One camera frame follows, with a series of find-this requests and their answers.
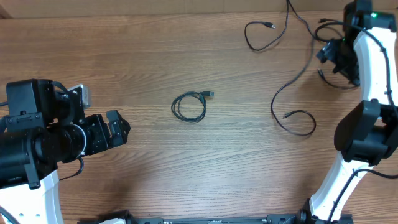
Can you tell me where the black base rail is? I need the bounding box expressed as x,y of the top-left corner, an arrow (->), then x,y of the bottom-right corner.
77,210 -> 328,224

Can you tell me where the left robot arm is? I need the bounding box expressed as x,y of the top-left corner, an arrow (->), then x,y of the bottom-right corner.
1,79 -> 131,223

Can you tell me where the black usb cable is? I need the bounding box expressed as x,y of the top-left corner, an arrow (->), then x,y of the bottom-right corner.
170,90 -> 215,124

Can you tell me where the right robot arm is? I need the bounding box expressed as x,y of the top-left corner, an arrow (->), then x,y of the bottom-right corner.
285,1 -> 397,223

